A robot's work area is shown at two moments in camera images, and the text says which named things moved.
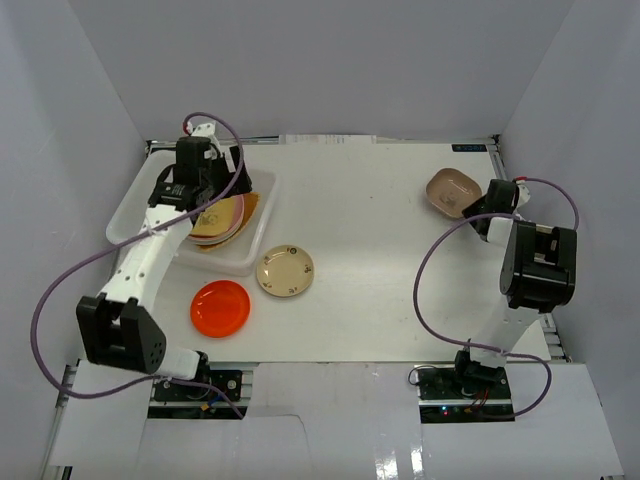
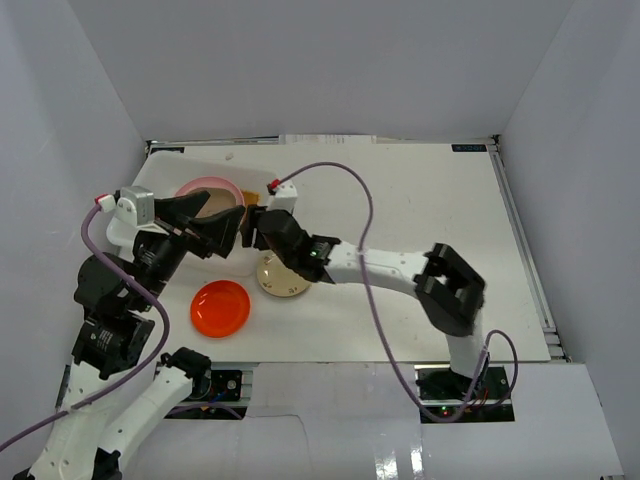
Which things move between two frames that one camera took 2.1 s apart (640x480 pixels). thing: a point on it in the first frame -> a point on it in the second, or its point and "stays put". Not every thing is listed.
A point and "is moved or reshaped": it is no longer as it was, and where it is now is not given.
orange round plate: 220,308 stays put
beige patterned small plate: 285,270 stays put
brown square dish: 451,190 is moved or reshaped
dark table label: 469,148 stays put
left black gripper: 232,170 -> 179,228
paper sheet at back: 327,139 stays put
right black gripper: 470,210 -> 247,228
